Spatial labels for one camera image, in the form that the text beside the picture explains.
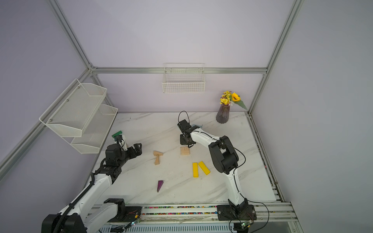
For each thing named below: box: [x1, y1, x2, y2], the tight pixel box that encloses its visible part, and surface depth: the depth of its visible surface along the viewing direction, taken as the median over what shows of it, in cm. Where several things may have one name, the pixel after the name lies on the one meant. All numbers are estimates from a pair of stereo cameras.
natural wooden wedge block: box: [154, 154, 160, 166], surface depth 94 cm
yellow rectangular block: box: [192, 162, 199, 179], surface depth 90 cm
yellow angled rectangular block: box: [198, 161, 211, 176], surface depth 91 cm
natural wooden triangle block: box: [152, 150, 164, 156], surface depth 98 cm
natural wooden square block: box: [180, 146, 191, 156], surface depth 100 cm
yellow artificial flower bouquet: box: [219, 90, 248, 111], surface depth 97 cm
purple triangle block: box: [156, 180, 164, 193], surface depth 83 cm
